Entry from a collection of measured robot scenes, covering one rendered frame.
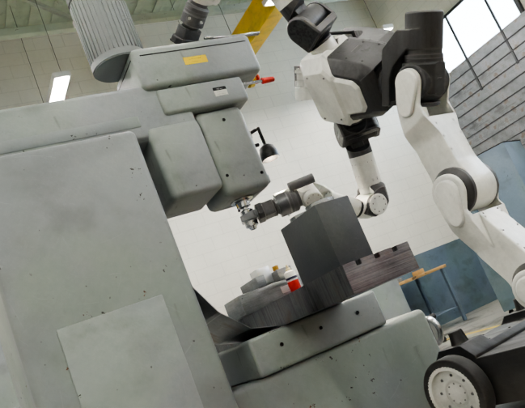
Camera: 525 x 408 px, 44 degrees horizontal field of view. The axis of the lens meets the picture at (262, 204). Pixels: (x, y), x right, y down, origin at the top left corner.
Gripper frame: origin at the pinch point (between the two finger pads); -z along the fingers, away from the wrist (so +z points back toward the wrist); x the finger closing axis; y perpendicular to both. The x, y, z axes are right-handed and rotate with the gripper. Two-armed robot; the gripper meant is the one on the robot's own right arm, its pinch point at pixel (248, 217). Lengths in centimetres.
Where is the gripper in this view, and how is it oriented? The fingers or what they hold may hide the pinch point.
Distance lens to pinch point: 227.4
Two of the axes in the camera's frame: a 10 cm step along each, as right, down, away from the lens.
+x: 0.0, -2.1, -9.8
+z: 9.2, -3.8, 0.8
